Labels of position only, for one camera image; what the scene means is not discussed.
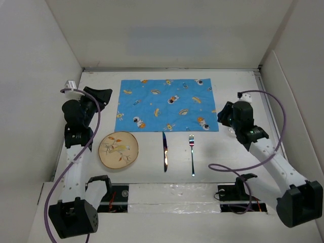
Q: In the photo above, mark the blue space-print cloth placemat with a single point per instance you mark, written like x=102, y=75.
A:
x=166, y=105

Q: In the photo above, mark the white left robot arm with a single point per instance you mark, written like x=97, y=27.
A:
x=75, y=212

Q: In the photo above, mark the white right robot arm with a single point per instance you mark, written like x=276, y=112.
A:
x=295, y=199

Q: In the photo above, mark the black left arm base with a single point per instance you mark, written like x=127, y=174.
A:
x=115, y=201

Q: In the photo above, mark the round bird-painted plate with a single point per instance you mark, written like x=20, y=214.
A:
x=118, y=150

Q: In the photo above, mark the clear plastic cup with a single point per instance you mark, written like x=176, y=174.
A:
x=231, y=131

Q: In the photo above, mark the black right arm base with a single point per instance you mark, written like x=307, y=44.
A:
x=233, y=197

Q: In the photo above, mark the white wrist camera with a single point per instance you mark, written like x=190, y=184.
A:
x=246, y=97
x=70, y=90

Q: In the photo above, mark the iridescent table knife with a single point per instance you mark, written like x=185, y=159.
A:
x=165, y=152

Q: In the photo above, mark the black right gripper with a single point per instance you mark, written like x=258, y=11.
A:
x=223, y=114

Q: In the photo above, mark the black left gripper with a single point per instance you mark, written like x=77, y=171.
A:
x=104, y=95

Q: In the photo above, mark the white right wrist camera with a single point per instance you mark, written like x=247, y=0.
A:
x=246, y=97

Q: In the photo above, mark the iridescent fork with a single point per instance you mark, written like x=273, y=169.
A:
x=191, y=144

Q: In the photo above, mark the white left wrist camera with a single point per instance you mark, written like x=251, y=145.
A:
x=70, y=90

